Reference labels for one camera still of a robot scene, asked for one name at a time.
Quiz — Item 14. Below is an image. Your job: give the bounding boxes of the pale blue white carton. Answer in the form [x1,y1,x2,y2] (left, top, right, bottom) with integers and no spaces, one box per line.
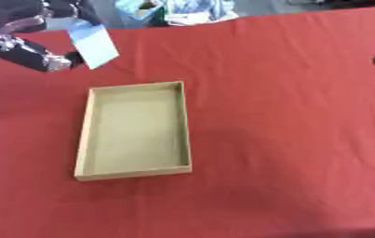
[64,18,122,71]

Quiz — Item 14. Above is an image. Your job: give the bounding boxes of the tan cardboard box green inside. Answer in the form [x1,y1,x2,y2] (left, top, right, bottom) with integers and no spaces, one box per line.
[73,80,194,182]

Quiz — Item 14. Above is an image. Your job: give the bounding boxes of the pale blue plastic bag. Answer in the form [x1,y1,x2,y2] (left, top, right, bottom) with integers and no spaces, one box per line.
[112,0,241,29]

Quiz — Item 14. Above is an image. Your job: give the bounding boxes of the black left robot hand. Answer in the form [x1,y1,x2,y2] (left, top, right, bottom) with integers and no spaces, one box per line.
[0,36,88,73]

